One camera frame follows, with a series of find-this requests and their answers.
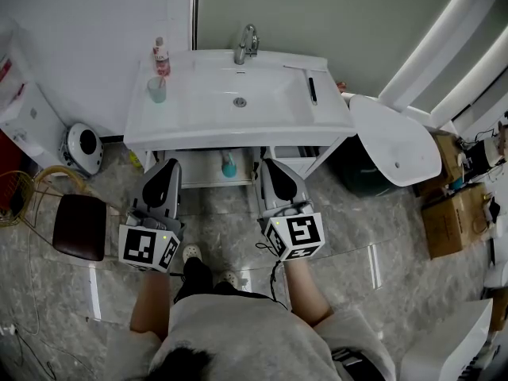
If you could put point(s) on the white side cabinet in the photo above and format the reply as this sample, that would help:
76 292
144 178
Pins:
35 121

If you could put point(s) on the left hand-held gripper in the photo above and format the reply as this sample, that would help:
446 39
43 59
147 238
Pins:
152 197

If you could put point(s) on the dark brown stool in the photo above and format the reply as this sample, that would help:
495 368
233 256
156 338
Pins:
79 226

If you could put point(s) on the white sink cabinet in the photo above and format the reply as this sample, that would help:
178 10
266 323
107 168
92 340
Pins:
202 173

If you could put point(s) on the small cardboard box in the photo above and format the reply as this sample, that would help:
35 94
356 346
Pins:
448 157

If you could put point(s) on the round white appliance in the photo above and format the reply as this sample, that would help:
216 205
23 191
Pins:
81 149

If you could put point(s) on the pink toothbrush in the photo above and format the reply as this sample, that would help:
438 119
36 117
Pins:
161 81

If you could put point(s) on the person's left white shoe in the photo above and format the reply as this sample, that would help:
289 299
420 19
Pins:
192 252

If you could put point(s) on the person's left forearm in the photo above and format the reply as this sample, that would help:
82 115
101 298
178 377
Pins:
152 300

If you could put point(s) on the person's white shoe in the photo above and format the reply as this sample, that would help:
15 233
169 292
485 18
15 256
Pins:
192 252
229 278

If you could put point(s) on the yellow green bottle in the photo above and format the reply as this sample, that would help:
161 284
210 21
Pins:
135 160

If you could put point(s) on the person's black trousers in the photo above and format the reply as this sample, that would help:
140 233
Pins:
196 278

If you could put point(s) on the white sink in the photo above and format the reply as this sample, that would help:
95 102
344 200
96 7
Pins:
190 113

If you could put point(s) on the teal bottle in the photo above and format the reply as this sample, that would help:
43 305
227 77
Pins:
228 168

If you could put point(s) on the chrome faucet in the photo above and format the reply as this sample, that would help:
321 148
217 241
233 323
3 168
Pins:
241 50

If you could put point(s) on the white oval lid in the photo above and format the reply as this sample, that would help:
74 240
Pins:
393 141

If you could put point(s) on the white frame bars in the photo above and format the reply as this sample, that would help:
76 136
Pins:
444 54

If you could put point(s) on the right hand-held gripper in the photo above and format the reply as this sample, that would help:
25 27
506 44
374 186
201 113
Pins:
278 197

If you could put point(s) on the person's right white shoe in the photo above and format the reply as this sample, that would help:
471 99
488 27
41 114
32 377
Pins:
229 278

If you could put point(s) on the pink label bottle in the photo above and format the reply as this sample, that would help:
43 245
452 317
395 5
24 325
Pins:
161 60

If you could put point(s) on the white plastic appliance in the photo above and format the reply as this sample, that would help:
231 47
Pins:
448 343

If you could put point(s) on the green translucent cup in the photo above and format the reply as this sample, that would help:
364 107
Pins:
156 91

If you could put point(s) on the dark green bin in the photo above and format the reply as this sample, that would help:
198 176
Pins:
357 177

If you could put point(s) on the person's grey shirt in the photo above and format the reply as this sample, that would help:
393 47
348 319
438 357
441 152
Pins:
246 339

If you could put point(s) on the person's right forearm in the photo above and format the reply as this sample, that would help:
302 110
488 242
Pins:
303 292

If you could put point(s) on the large cardboard box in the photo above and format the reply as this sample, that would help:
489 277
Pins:
452 220

